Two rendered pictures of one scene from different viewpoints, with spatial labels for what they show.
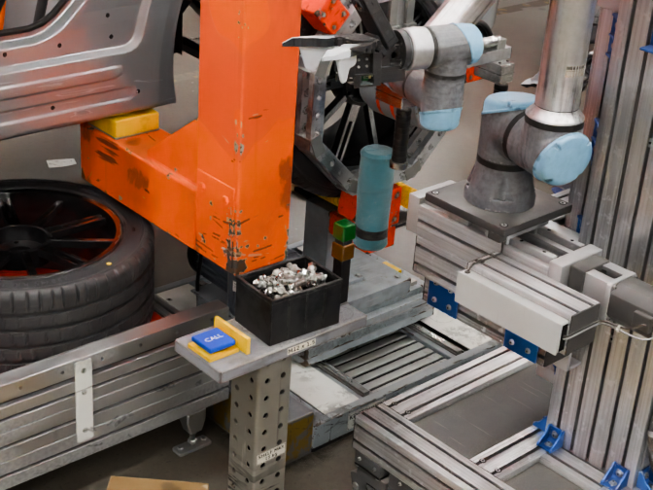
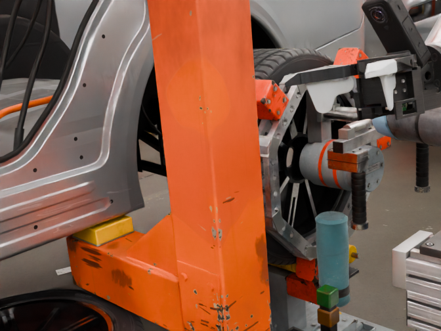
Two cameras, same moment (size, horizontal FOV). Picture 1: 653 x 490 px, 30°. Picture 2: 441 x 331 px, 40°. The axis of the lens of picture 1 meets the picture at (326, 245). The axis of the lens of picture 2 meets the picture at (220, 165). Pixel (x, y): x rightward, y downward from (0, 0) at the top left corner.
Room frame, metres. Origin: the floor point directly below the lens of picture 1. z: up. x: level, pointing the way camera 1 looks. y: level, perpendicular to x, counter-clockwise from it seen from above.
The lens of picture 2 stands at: (1.25, 0.21, 1.33)
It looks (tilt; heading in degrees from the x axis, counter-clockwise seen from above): 15 degrees down; 359
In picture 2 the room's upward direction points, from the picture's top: 5 degrees counter-clockwise
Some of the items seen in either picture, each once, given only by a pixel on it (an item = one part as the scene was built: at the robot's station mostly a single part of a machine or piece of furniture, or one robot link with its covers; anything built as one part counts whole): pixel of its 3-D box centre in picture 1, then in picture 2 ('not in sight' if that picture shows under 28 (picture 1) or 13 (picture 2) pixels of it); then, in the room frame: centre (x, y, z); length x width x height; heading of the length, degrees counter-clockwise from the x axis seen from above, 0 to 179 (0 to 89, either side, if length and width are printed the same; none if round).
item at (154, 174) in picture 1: (161, 143); (138, 243); (2.84, 0.43, 0.69); 0.52 x 0.17 x 0.35; 43
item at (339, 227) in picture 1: (344, 230); (327, 296); (2.53, -0.04, 0.64); 0.04 x 0.04 x 0.04; 43
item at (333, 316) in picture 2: (342, 250); (328, 315); (2.53, -0.04, 0.59); 0.04 x 0.04 x 0.04; 43
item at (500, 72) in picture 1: (494, 68); not in sight; (2.92, -0.38, 0.93); 0.09 x 0.05 x 0.05; 43
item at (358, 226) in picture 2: (401, 136); (358, 198); (2.67, -0.16, 0.83); 0.04 x 0.04 x 0.16
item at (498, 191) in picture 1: (501, 176); not in sight; (2.37, -0.36, 0.87); 0.15 x 0.15 x 0.10
